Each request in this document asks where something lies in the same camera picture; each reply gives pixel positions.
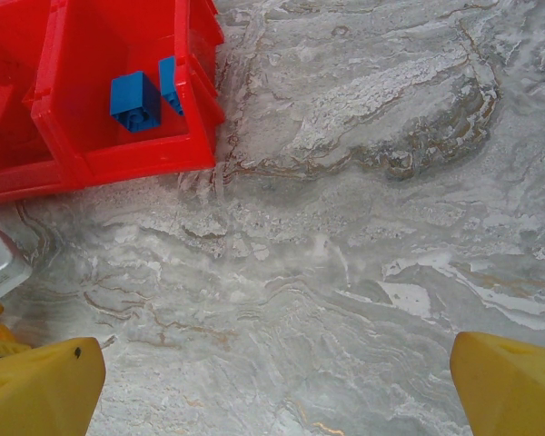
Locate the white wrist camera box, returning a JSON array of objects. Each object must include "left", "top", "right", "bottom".
[{"left": 0, "top": 221, "right": 33, "bottom": 310}]

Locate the blue lego brick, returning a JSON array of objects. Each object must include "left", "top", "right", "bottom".
[
  {"left": 157, "top": 56, "right": 186, "bottom": 117},
  {"left": 109, "top": 71, "right": 163, "bottom": 134}
]

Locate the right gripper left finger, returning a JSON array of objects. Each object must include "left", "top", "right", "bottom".
[{"left": 0, "top": 336, "right": 106, "bottom": 436}]

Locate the red plastic bin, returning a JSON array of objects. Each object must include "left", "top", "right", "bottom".
[
  {"left": 23, "top": 0, "right": 226, "bottom": 192},
  {"left": 0, "top": 0, "right": 81, "bottom": 208}
]

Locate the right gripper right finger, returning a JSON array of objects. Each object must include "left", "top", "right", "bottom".
[{"left": 450, "top": 331, "right": 545, "bottom": 436}]

